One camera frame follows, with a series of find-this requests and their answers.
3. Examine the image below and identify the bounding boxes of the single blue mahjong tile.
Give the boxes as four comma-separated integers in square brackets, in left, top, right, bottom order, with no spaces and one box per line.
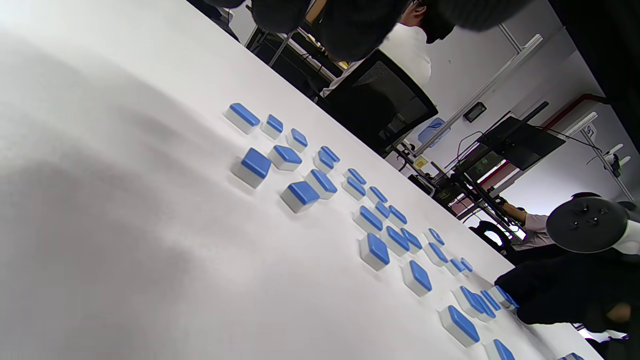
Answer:
[492,286,519,312]

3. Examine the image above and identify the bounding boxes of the black office chair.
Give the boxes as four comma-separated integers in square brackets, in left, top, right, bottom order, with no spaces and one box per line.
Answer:
[470,220,568,268]

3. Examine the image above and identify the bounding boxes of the cluttered equipment desk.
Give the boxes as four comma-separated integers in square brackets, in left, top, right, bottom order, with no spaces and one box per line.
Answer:
[390,145,526,236]

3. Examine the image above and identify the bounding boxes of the blue mahjong tiles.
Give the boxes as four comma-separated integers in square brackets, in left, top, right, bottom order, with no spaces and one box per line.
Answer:
[223,102,517,360]

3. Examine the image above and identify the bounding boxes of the person's right hand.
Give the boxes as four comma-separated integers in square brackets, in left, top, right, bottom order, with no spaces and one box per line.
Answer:
[495,250,640,333]

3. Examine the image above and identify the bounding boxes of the person's left hand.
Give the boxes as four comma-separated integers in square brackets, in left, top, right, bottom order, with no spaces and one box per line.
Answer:
[202,0,640,151]

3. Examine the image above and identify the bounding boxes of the grey right hand controller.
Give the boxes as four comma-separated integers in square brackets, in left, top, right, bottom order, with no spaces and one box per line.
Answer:
[546,196,640,256]

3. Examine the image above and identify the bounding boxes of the white stand with camera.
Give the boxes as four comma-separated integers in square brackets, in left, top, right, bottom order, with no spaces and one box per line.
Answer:
[580,125,636,201]

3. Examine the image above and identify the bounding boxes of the black monitor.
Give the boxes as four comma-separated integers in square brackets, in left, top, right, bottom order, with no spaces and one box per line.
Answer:
[477,116,567,172]

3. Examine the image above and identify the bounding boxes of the black office chair chrome base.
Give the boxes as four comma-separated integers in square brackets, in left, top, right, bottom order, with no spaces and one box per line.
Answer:
[320,49,439,157]

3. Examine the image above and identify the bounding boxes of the white wall conduit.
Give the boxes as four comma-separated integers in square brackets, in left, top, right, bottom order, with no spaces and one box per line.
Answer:
[414,34,544,156]

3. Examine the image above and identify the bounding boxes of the small black wall display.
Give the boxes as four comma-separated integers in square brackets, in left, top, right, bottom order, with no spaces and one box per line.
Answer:
[462,101,487,124]

